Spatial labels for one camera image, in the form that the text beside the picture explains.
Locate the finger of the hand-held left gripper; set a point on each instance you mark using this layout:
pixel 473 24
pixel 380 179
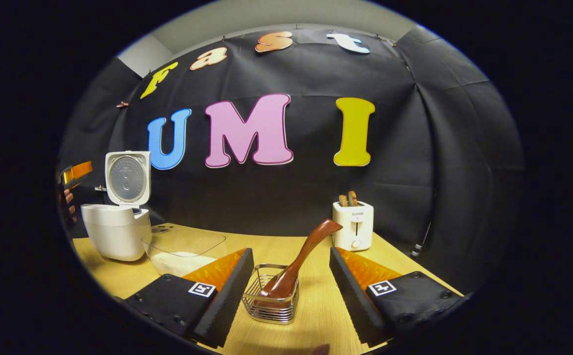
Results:
pixel 79 171

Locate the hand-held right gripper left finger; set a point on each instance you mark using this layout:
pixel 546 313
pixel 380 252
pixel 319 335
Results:
pixel 227 296

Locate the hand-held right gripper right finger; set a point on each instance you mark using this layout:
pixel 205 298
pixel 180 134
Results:
pixel 355 296

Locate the brown wooden spoon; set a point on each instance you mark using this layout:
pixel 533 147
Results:
pixel 306 251

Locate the white rice cooker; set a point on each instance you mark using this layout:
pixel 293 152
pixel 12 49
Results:
pixel 114 231

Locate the white toaster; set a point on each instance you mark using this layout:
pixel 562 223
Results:
pixel 353 231

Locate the clear glass bowl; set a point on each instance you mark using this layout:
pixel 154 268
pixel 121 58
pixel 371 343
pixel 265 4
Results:
pixel 187 241

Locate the toasted bread slice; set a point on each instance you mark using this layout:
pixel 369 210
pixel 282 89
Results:
pixel 343 200
pixel 353 198

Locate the black backdrop cloth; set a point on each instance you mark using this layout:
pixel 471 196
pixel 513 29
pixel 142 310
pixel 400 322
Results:
pixel 266 197

